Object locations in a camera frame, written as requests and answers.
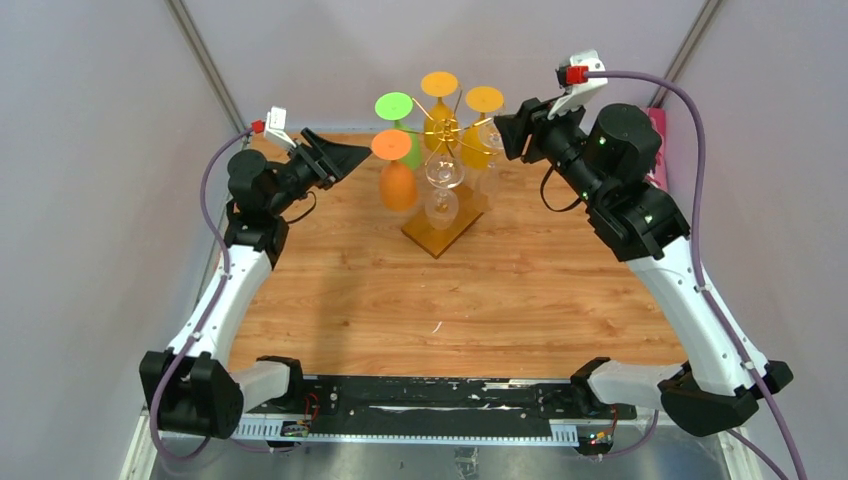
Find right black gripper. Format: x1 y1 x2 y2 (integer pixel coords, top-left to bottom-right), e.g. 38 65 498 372
493 89 607 208

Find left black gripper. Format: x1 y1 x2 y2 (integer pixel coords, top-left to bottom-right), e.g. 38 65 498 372
267 129 370 217

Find orange wine glass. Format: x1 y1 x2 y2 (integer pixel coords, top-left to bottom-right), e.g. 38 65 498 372
370 129 418 212

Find green wine glass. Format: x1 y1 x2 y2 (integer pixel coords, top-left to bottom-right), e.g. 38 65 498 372
374 91 422 171

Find gold wire glass rack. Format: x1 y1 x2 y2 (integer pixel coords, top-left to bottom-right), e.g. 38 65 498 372
402 80 504 259

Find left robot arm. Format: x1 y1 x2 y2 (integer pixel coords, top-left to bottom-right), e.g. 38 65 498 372
139 128 372 439

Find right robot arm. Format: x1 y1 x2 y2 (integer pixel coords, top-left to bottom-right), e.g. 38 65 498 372
493 99 793 437

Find right yellow wine glass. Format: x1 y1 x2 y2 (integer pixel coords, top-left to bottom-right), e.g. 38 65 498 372
460 86 504 171

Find yellow wine glass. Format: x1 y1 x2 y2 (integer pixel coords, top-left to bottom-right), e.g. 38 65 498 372
460 86 504 171
420 71 459 154

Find right clear wine glass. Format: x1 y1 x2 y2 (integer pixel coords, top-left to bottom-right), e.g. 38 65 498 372
473 121 504 212

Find clear wine glass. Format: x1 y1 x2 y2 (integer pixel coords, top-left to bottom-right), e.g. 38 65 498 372
424 155 465 230
473 121 504 212

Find rear yellow wine glass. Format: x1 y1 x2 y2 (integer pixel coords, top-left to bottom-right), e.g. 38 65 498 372
420 71 459 154

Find front clear wine glass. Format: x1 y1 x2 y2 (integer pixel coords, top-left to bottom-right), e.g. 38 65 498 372
424 155 465 230

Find pink camouflage cloth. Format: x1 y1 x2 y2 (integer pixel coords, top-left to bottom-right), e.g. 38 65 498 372
645 107 668 191

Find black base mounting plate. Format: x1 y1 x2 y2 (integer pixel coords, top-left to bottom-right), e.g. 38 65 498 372
241 374 639 440

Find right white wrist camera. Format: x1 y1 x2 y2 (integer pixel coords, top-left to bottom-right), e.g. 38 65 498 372
547 49 608 120

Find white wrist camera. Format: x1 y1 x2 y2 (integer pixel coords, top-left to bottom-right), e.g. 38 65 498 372
264 106 297 152
547 49 608 120

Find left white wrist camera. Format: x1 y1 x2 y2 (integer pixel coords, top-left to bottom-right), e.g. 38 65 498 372
264 106 297 152

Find aluminium frame rail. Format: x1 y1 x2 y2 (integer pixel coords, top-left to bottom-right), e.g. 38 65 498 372
121 375 765 479

